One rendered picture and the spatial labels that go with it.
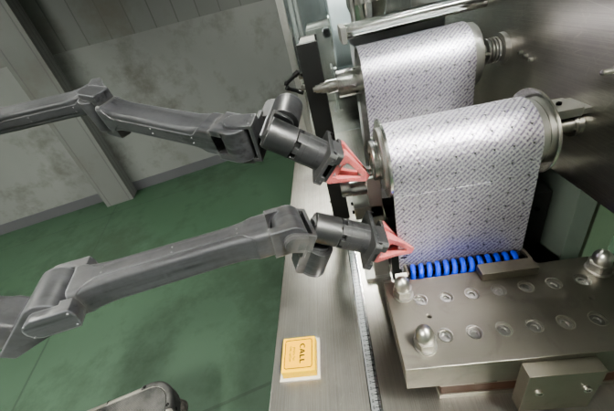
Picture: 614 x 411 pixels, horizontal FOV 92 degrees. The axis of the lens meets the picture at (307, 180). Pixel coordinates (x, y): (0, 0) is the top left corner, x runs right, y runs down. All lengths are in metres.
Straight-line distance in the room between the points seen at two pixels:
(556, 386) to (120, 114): 0.87
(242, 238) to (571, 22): 0.64
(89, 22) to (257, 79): 1.66
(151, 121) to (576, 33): 0.75
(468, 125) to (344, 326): 0.49
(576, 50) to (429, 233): 0.38
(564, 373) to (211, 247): 0.54
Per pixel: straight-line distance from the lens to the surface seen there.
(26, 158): 4.40
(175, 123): 0.61
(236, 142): 0.52
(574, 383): 0.63
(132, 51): 3.75
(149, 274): 0.55
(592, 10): 0.66
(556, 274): 0.70
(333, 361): 0.71
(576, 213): 0.75
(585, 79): 0.67
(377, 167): 0.53
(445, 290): 0.63
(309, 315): 0.77
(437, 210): 0.58
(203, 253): 0.52
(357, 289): 0.79
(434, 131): 0.53
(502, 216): 0.65
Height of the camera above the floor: 1.53
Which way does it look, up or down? 31 degrees down
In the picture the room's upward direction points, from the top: 15 degrees counter-clockwise
